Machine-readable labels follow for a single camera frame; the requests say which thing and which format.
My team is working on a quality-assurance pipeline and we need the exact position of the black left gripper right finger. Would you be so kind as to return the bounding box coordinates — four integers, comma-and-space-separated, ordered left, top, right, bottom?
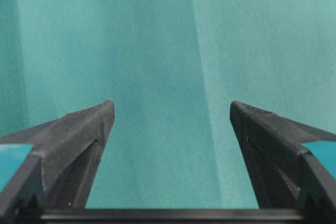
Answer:
229, 101, 335, 223

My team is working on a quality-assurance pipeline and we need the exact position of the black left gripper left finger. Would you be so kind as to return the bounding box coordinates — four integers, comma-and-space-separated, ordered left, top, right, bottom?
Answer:
1, 100, 115, 223

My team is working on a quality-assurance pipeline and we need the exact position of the green table cloth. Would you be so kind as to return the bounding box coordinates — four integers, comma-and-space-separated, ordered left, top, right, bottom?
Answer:
1, 0, 335, 208

